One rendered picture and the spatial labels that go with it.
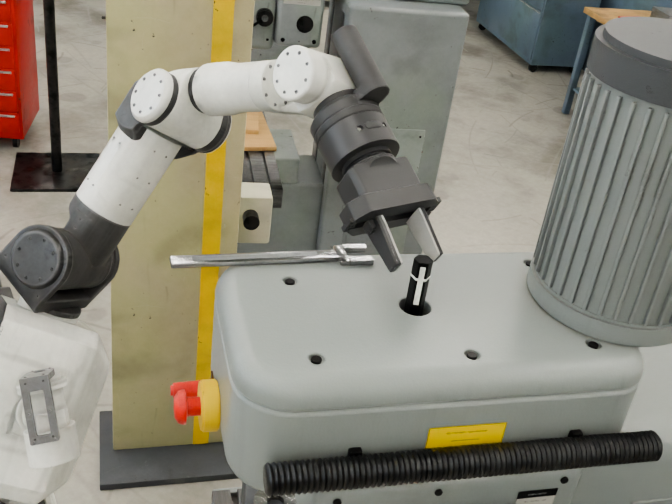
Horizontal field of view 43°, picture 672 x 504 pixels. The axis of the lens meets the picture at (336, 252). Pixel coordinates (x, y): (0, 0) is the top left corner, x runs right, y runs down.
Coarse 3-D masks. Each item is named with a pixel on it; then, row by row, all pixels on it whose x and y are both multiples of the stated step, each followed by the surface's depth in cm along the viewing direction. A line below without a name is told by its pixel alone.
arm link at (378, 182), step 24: (360, 120) 98; (384, 120) 100; (336, 144) 98; (360, 144) 97; (384, 144) 99; (336, 168) 99; (360, 168) 96; (384, 168) 98; (408, 168) 99; (360, 192) 95; (384, 192) 96; (408, 192) 97; (432, 192) 99; (360, 216) 94; (384, 216) 98; (408, 216) 100
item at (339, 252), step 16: (176, 256) 99; (192, 256) 100; (208, 256) 100; (224, 256) 101; (240, 256) 101; (256, 256) 102; (272, 256) 102; (288, 256) 102; (304, 256) 103; (320, 256) 103; (336, 256) 104; (368, 256) 105
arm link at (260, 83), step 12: (276, 60) 109; (252, 72) 109; (264, 72) 108; (252, 84) 108; (264, 84) 108; (252, 96) 109; (264, 96) 108; (276, 96) 110; (264, 108) 110; (276, 108) 110; (288, 108) 111
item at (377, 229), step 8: (368, 224) 95; (376, 224) 95; (384, 224) 95; (368, 232) 96; (376, 232) 96; (384, 232) 94; (376, 240) 96; (384, 240) 95; (392, 240) 94; (376, 248) 96; (384, 248) 95; (392, 248) 94; (384, 256) 95; (392, 256) 94; (392, 264) 94; (400, 264) 94
